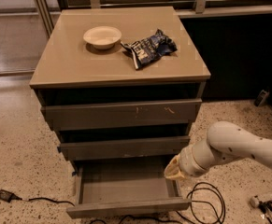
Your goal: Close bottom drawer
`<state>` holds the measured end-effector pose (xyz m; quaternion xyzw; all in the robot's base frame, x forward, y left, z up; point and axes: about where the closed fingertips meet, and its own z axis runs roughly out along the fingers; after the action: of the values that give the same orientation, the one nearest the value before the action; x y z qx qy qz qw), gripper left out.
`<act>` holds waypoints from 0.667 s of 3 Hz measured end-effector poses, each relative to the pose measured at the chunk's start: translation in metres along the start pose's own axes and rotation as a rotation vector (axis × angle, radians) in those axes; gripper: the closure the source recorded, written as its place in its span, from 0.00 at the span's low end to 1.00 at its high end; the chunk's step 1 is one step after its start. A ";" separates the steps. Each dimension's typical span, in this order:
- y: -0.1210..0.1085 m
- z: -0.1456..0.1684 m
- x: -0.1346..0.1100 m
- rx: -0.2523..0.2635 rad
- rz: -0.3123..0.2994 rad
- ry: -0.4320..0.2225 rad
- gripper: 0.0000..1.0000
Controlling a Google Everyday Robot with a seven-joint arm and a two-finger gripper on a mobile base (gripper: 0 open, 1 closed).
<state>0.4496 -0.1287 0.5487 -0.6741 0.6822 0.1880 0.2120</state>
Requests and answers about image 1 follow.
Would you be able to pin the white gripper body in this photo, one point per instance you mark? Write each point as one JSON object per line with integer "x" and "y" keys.
{"x": 186, "y": 162}

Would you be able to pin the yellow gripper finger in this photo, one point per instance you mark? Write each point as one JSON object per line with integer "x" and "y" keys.
{"x": 172, "y": 171}

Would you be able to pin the grey bottom drawer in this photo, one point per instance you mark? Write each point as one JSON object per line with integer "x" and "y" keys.
{"x": 131, "y": 186}

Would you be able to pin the grey drawer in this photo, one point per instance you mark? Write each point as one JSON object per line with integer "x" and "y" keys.
{"x": 131, "y": 186}
{"x": 118, "y": 115}
{"x": 130, "y": 148}

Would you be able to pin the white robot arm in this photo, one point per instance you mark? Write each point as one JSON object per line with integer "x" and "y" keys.
{"x": 225, "y": 142}

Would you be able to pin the grey middle drawer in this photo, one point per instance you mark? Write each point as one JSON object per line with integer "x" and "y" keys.
{"x": 130, "y": 148}

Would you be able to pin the grey top drawer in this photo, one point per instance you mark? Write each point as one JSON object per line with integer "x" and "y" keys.
{"x": 118, "y": 115}

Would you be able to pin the grey drawer cabinet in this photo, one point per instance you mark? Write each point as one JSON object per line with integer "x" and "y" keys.
{"x": 72, "y": 72}

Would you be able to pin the white power strip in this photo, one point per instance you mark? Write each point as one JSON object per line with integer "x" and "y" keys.
{"x": 256, "y": 200}

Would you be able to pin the blue chip bag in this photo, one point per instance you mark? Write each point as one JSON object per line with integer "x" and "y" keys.
{"x": 151, "y": 49}

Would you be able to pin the white bowl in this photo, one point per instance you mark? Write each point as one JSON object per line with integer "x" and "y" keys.
{"x": 102, "y": 37}

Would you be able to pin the black power adapter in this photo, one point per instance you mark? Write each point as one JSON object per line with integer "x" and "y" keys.
{"x": 7, "y": 196}

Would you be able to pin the small grey wall device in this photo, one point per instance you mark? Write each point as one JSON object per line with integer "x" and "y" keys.
{"x": 261, "y": 98}

